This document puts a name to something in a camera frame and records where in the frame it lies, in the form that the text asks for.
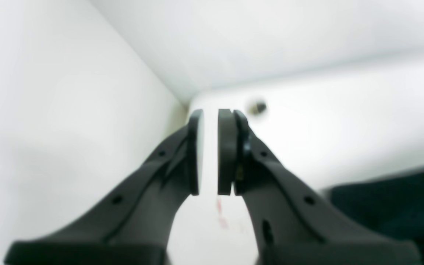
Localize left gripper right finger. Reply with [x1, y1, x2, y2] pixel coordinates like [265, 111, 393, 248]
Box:
[218, 109, 422, 265]

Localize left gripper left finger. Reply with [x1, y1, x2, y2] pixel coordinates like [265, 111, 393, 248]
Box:
[4, 110, 204, 265]

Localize right table cable grommet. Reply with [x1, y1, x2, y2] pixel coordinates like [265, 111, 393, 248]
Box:
[246, 98, 268, 116]

